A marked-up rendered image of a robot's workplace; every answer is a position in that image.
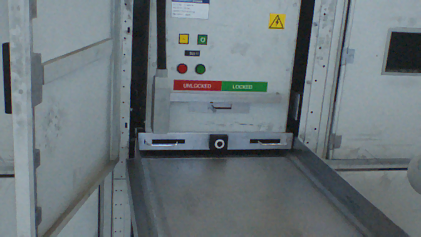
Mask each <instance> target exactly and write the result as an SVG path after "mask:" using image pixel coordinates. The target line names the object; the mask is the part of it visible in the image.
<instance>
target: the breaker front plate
mask: <svg viewBox="0 0 421 237"><path fill-rule="evenodd" d="M171 3H172V0H166V11H165V12H166V52H167V53H166V55H167V56H166V57H167V58H166V59H167V60H166V62H167V64H166V65H167V69H168V77H169V78H170V92H176V93H246V94H247V95H276V93H277V92H279V93H280V95H281V103H266V102H214V103H213V104H232V107H231V108H217V109H216V110H217V111H216V112H215V113H213V111H212V110H210V109H208V104H210V103H209V102H177V101H170V108H169V132H285V128H286V117H287V111H288V100H289V89H290V83H291V72H292V71H293V60H294V49H295V42H296V32H297V25H298V14H299V4H300V0H209V17H208V19H194V18H171ZM270 13H271V14H286V21H285V27H284V29H268V28H269V16H270ZM179 34H189V44H179ZM198 34H204V35H207V45H198V44H197V35H198ZM157 40H158V39H157V0H152V3H151V22H150V56H149V74H148V110H147V127H146V132H152V128H151V109H152V84H153V76H154V75H155V71H156V70H157V65H158V64H157V62H158V61H157V59H158V58H157V52H158V51H157V49H158V48H157V45H158V44H157ZM185 51H200V56H185ZM180 63H185V64H186V65H187V71H186V72H185V73H179V72H178V71H177V66H178V65H179V64H180ZM198 64H203V65H205V72H204V73H203V74H198V73H197V72H196V71H195V67H196V66H197V65H198ZM174 80H211V81H239V82H268V89H267V92H231V91H197V90H173V87H174Z"/></svg>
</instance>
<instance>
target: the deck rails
mask: <svg viewBox="0 0 421 237"><path fill-rule="evenodd" d="M287 158H288V159H289V160H290V161H291V162H292V163H293V164H294V165H295V166H296V167H297V168H298V169H299V170H300V171H301V172H302V173H303V174H304V176H305V177H306V178H307V179H308V180H309V181H311V182H312V183H313V184H314V186H315V187H316V188H317V189H318V190H319V191H321V192H322V193H323V195H324V196H325V197H326V198H327V199H328V200H329V201H331V202H332V203H333V205H334V207H335V208H336V209H337V210H339V211H340V212H341V213H342V215H343V216H344V217H345V218H346V219H347V220H349V221H350V222H351V224H352V225H353V226H354V227H355V228H356V229H357V230H359V231H360V232H361V234H362V235H363V236H364V237H411V236H410V235H409V234H408V233H406V232H405V231H404V230H403V229H402V228H401V227H399V225H396V223H395V222H394V221H393V220H391V219H390V218H389V217H388V216H386V215H385V213H384V212H383V211H381V210H380V209H379V208H378V207H376V206H375V205H374V204H373V203H372V202H371V201H370V200H369V199H368V198H366V197H365V196H364V195H363V194H362V193H361V192H360V191H359V190H357V189H355V188H354V187H353V185H352V184H350V183H349V182H348V181H347V180H345V179H344V178H343V177H342V175H340V174H339V173H337V172H336V171H335V170H334V169H333V168H332V167H331V166H330V165H328V164H327V163H326V162H325V161H324V160H323V159H322V158H320V157H319V156H318V155H317V154H316V153H314V152H313V151H312V150H311V149H309V147H308V146H307V145H306V144H304V143H303V142H302V141H301V140H299V139H298V144H297V150H296V156H287ZM134 161H135V167H136V171H137V177H138V180H139V185H140V191H141V195H142V201H143V208H144V211H145V219H146V223H147V226H148V232H149V236H150V237H167V234H166V230H165V228H164V223H163V219H162V215H161V212H160V207H159V202H158V199H157V195H156V194H155V189H154V186H153V181H152V177H151V173H150V169H149V165H148V161H147V159H142V155H141V152H140V147H139V144H138V141H137V139H136V158H135V159H134Z"/></svg>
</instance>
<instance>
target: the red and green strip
mask: <svg viewBox="0 0 421 237"><path fill-rule="evenodd" d="M267 89H268V82H239V81H211V80H174V87H173V90H197V91H231V92H267Z"/></svg>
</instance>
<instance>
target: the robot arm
mask: <svg viewBox="0 0 421 237"><path fill-rule="evenodd" d="M407 174H408V180H409V183H410V185H411V186H412V188H413V189H414V190H415V191H417V192H418V193H419V194H421V151H420V152H419V153H418V154H416V155H414V156H413V157H412V160H411V161H410V163H409V165H408V171H407Z"/></svg>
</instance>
